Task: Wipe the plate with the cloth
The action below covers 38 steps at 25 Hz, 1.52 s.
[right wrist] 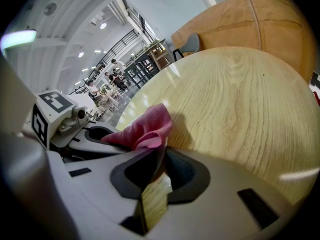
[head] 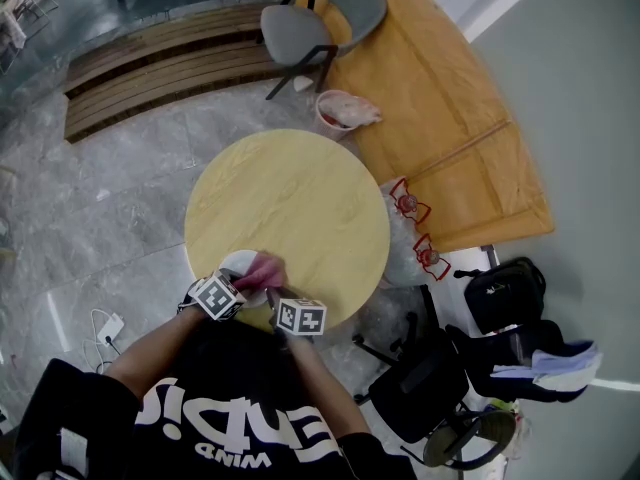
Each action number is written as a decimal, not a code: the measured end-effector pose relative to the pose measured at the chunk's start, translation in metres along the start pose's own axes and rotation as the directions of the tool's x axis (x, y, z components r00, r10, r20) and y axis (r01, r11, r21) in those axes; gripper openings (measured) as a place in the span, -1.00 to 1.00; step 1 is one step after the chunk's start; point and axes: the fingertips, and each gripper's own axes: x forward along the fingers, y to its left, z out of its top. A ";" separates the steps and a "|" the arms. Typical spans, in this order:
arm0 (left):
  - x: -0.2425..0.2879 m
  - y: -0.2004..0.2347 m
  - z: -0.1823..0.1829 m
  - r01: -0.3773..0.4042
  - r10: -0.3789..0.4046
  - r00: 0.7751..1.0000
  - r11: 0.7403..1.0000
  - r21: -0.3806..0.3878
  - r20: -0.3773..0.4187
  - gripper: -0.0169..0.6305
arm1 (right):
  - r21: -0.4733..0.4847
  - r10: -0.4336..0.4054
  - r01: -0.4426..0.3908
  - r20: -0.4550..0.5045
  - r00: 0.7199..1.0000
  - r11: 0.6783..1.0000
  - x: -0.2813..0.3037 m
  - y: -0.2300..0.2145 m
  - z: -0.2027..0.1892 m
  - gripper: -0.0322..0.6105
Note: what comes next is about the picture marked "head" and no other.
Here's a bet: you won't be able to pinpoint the person's left forearm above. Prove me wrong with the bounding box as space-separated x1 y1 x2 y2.
107 307 206 404

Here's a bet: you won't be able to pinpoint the pink waste basket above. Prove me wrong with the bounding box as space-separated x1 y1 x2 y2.
313 89 384 143

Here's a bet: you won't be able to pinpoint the pinkish crumpled plastic liner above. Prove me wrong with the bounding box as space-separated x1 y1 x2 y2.
324 95 384 129

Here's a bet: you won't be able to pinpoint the white round plate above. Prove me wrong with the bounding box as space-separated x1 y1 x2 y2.
218 249 274 310

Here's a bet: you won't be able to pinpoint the person's black printed shirt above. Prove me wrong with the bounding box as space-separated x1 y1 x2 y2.
12 317 416 480

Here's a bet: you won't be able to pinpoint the person's right forearm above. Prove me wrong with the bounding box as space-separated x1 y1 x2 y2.
287 335 371 442

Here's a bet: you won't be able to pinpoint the wide grey roller blind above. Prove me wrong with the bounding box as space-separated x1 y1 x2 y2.
472 0 640 387

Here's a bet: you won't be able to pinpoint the dark round stool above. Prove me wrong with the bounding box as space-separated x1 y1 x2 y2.
399 407 517 471

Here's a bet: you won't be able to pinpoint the black office chair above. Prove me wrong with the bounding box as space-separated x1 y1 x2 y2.
352 312 604 444

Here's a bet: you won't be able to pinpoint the white wire cart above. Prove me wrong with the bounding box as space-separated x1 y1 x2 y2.
0 0 59 69

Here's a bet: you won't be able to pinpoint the white power strip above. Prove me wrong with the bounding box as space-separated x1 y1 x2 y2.
96 312 126 347

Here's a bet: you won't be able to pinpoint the white power cable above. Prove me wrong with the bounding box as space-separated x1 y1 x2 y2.
82 307 119 374

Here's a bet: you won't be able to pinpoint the black bag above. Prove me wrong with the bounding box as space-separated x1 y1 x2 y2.
453 256 546 337

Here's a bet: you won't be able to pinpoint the clear water jug red handle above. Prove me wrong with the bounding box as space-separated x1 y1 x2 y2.
378 176 432 239
384 232 452 289

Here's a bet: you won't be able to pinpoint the translucent plastic bag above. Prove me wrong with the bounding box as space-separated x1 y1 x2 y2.
484 397 531 469

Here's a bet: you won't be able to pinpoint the brown wooden steps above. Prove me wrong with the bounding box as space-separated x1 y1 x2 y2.
62 2 301 144

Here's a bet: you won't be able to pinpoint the large orange wooden panel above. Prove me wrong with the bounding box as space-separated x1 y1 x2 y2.
304 0 556 254

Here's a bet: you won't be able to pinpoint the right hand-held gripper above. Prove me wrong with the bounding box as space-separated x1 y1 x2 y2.
264 287 328 338

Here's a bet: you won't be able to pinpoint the round light wooden table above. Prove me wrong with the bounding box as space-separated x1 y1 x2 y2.
183 128 391 339

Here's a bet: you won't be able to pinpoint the pale blue white garment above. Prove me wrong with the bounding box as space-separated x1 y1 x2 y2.
489 340 604 392

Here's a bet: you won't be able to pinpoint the pink cloth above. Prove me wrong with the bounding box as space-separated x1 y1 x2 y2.
233 251 287 292

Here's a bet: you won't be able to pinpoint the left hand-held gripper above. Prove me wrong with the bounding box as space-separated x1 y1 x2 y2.
188 266 246 322

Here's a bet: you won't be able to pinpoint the grey chair with black legs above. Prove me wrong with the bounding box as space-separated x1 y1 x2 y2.
256 0 389 102

